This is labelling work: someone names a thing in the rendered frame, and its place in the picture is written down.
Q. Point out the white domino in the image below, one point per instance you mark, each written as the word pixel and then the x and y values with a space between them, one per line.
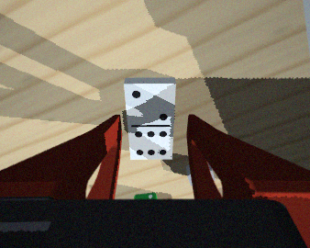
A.
pixel 150 103

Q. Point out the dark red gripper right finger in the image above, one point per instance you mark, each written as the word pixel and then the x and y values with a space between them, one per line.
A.
pixel 246 172

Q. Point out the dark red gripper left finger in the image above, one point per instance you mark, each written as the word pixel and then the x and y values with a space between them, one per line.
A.
pixel 63 171

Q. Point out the green die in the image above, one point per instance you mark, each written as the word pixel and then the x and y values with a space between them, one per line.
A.
pixel 148 195

